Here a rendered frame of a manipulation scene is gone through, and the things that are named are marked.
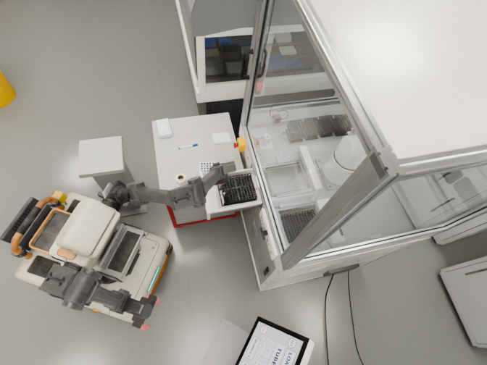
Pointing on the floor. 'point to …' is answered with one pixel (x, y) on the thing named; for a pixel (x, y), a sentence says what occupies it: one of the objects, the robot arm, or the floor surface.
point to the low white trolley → (193, 158)
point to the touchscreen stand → (225, 345)
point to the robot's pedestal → (106, 166)
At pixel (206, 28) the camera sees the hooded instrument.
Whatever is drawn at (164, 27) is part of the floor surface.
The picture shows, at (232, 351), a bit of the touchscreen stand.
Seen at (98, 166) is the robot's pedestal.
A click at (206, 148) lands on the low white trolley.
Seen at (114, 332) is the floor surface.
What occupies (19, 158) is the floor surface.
